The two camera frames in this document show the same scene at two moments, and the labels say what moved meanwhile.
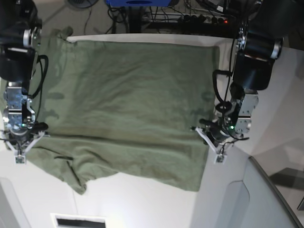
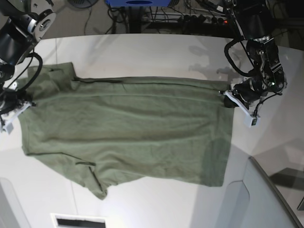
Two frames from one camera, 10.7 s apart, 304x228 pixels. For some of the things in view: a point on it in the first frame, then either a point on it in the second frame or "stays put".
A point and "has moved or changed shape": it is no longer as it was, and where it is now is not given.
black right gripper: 216,132 -> 246,91
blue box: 138,3 stays put
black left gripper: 23,134 -> 11,99
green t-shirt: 130,108 has moved or changed shape
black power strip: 187,18 stays put
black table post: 135,19 stays put
